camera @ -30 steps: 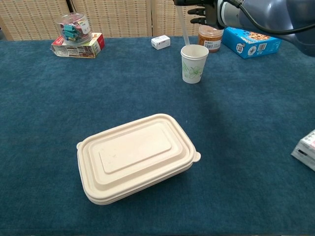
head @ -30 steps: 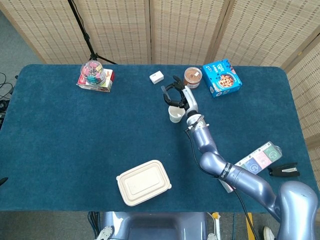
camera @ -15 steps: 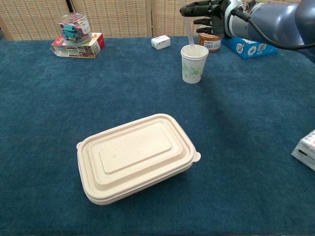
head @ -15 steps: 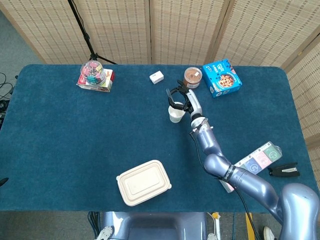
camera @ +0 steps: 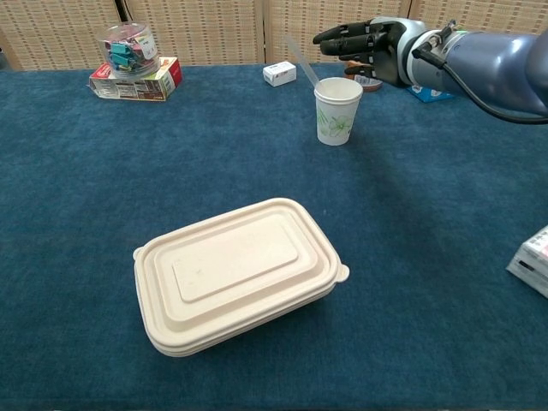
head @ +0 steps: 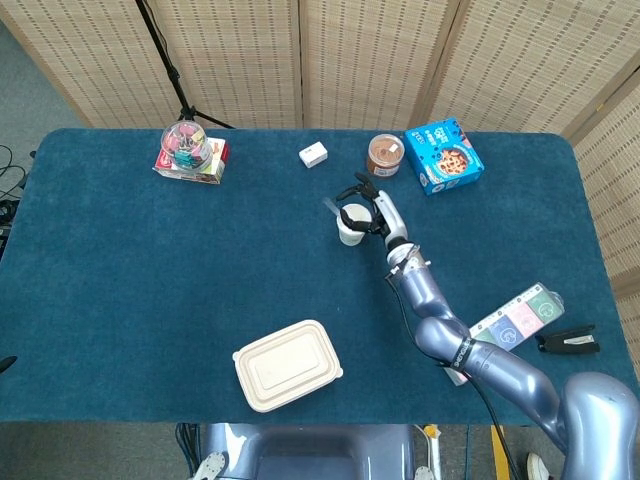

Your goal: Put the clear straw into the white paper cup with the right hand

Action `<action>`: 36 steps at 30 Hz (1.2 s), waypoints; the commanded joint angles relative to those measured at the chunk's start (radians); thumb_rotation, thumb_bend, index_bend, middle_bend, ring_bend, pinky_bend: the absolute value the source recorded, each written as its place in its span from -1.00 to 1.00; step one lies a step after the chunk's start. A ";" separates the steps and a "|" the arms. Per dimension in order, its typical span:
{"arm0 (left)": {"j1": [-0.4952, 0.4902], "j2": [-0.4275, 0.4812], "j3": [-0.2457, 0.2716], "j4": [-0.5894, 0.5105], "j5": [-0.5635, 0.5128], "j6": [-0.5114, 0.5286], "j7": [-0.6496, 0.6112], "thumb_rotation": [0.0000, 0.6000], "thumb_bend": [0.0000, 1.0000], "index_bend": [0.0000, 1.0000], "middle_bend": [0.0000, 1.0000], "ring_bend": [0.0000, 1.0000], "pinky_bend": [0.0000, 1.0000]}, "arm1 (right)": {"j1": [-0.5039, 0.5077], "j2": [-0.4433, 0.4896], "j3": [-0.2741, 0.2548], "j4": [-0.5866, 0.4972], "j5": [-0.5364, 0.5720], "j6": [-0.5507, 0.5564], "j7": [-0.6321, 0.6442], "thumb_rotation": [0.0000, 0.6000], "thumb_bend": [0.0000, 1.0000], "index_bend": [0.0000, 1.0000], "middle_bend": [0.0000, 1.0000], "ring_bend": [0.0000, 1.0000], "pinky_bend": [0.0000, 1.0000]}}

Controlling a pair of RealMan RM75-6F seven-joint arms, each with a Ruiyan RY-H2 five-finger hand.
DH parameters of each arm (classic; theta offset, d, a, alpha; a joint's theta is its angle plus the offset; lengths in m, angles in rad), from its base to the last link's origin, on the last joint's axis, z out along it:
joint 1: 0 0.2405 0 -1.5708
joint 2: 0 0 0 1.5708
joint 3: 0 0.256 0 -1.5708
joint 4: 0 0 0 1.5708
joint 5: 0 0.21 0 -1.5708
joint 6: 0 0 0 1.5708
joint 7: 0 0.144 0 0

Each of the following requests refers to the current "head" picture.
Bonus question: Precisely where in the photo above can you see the clear jar of binder clips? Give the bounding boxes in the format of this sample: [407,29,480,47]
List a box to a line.
[159,120,214,173]

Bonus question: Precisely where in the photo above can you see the white paper cup green flower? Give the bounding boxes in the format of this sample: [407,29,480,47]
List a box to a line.
[335,202,374,247]

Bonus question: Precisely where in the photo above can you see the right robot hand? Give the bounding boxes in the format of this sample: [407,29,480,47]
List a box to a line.
[335,172,408,251]

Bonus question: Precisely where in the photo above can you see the blue table cloth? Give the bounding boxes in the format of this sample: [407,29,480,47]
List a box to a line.
[0,127,640,427]

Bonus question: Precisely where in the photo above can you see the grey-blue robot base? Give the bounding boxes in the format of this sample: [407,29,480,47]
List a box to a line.
[192,423,437,480]

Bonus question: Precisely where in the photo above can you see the clear jar brown contents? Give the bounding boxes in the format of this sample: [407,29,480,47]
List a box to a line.
[365,133,406,179]

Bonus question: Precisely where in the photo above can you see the black stapler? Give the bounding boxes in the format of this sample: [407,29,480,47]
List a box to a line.
[534,323,602,357]

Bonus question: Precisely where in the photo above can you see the white cable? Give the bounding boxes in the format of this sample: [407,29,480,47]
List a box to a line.
[412,423,444,480]

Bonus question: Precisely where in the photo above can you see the black tripod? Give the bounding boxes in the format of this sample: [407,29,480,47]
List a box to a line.
[133,0,236,131]

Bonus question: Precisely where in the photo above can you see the red snack box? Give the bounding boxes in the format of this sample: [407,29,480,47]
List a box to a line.
[151,136,232,186]

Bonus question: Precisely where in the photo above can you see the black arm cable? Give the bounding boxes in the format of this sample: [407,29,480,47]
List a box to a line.
[384,272,522,480]

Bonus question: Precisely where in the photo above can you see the black floor cables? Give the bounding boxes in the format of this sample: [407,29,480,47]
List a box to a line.
[0,143,32,261]

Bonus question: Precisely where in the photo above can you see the blue cookie box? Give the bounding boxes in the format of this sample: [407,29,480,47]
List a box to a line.
[403,116,486,197]

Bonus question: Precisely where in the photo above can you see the beige lidded lunch box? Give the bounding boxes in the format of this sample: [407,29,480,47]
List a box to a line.
[231,319,345,414]

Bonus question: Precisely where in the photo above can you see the long multicolour tissue pack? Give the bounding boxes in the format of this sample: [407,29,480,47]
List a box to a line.
[452,282,567,387]

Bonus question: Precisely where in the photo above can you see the small white box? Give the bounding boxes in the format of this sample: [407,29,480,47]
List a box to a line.
[298,141,330,169]

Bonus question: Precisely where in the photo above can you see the white shoe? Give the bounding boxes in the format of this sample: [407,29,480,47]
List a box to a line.
[525,450,554,480]

